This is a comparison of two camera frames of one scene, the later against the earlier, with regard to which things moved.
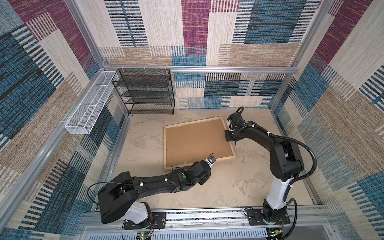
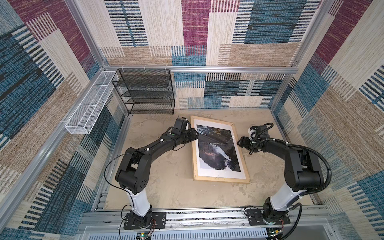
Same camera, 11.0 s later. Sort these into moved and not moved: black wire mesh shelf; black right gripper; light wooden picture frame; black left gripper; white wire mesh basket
Moved: light wooden picture frame; black right gripper; black left gripper
Not moved: black wire mesh shelf; white wire mesh basket
